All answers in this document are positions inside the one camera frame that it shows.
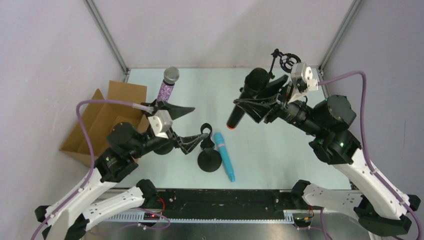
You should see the black orange-ring microphone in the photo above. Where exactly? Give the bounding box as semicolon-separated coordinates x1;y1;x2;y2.
226;67;269;130

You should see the black round-base mic stand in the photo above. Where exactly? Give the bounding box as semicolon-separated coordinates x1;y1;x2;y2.
140;99;176;156

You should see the teal blue microphone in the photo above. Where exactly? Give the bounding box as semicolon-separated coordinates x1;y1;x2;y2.
213;132;236;183

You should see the purple glitter microphone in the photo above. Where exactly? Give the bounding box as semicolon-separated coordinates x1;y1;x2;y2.
156;66;180;103

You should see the brown cardboard box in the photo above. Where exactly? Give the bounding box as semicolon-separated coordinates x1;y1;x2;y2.
60;81;149;167

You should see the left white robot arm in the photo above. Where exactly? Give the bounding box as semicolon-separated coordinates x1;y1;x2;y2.
35;101;207;240

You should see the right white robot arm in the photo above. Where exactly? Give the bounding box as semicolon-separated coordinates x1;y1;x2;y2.
227;69;421;239

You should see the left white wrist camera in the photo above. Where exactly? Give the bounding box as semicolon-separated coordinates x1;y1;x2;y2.
147;110;173;139

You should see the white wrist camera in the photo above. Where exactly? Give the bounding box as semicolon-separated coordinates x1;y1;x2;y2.
288;62;319;103
147;110;173;139

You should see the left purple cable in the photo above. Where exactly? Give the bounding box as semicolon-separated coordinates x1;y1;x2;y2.
30;99;155;240

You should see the purple cable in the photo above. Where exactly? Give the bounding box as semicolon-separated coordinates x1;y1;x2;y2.
30;99;155;240
316;70;422;240

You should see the black tripod shock-mount stand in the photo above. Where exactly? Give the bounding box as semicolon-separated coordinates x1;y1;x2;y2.
268;48;302;80

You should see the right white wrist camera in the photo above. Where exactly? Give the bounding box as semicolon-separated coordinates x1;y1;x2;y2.
288;62;319;103

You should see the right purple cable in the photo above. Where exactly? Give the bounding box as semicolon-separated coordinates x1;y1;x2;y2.
316;70;422;240

